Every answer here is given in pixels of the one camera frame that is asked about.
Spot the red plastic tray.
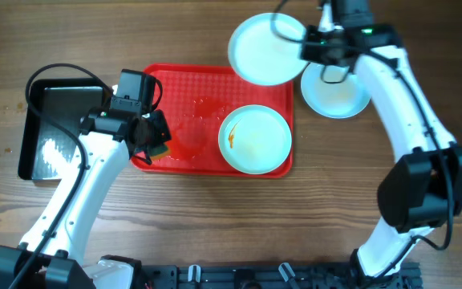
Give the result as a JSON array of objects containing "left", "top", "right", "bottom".
[{"left": 131, "top": 63, "right": 294, "bottom": 177}]

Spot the green orange sponge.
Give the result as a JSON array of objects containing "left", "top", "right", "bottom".
[{"left": 148, "top": 144, "right": 171, "bottom": 161}]

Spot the black metal tray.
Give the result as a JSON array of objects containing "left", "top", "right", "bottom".
[{"left": 18, "top": 78, "right": 104, "bottom": 181}]

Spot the white plate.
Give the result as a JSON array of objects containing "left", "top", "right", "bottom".
[
  {"left": 300, "top": 63, "right": 371, "bottom": 119},
  {"left": 217, "top": 104, "right": 292, "bottom": 175},
  {"left": 228, "top": 13, "right": 308, "bottom": 86}
]

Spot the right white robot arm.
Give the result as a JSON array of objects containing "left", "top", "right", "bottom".
[{"left": 301, "top": 1, "right": 462, "bottom": 288}]

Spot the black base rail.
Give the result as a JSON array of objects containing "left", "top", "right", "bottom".
[{"left": 138, "top": 260, "right": 423, "bottom": 289}]

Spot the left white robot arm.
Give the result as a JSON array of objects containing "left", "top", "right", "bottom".
[{"left": 0, "top": 69, "right": 172, "bottom": 288}]

